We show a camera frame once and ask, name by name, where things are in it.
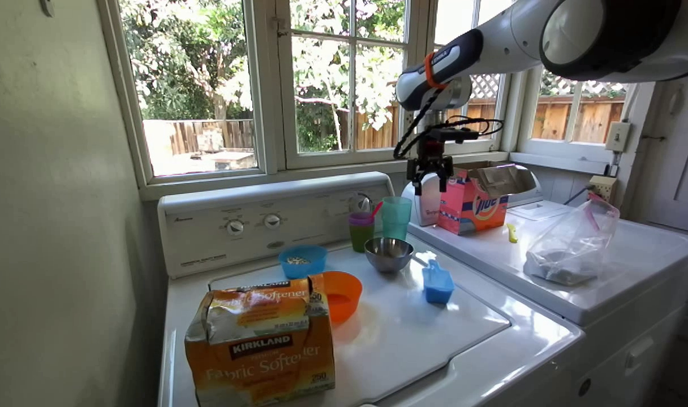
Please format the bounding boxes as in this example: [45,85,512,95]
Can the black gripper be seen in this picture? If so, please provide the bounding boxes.
[407,126,478,186]

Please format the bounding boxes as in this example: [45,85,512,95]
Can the teal green plastic cup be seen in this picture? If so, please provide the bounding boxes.
[378,196,412,239]

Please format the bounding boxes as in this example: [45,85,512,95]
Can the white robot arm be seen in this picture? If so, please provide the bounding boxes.
[397,0,688,118]

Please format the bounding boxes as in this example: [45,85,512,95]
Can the white washing machine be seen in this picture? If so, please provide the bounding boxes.
[159,171,581,407]

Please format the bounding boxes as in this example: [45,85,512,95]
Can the white dryer machine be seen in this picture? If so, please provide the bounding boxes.
[402,173,688,407]

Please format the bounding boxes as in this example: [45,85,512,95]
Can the orange fabric softener box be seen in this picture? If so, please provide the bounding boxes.
[183,277,334,407]

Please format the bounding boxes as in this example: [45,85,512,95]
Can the stacked coloured cups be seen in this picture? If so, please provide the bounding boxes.
[349,194,374,254]

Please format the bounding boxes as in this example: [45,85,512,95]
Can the steel metal bowl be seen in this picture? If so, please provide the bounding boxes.
[365,238,412,273]

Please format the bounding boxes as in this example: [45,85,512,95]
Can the blue plastic scoop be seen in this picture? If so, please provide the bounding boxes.
[415,257,454,305]

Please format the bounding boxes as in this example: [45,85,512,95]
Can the clear plastic zip bag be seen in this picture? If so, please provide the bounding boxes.
[523,196,621,288]

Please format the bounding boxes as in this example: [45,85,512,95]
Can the orange plastic bowl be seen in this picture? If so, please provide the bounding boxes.
[312,272,362,326]

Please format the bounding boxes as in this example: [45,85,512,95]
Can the blue bowl with oats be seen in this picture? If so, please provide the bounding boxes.
[278,246,326,281]

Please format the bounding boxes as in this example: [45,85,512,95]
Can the washer timer knob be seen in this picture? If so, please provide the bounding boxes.
[225,219,247,235]

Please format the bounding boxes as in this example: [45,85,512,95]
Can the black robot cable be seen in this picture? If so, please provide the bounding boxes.
[392,89,507,162]

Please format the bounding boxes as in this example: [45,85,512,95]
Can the white window frame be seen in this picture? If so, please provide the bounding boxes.
[92,0,682,204]

